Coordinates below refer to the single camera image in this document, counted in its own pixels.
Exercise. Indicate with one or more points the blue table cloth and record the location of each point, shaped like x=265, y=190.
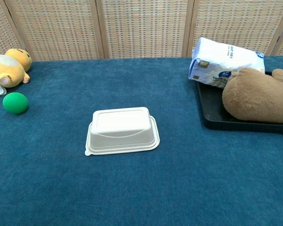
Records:
x=132, y=183

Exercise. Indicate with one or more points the white plastic tissue pack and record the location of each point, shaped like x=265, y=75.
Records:
x=224, y=63

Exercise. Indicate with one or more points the woven folding screen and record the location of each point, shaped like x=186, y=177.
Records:
x=141, y=28

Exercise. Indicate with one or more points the green ball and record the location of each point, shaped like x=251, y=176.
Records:
x=15, y=102

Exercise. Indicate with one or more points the white rectangular food container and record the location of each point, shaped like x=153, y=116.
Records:
x=121, y=129

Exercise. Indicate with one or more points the brown plush toy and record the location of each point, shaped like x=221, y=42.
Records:
x=257, y=96

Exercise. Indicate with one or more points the yellow plush toy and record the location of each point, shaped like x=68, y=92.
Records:
x=7, y=68

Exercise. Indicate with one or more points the black tray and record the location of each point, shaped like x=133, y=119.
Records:
x=212, y=113

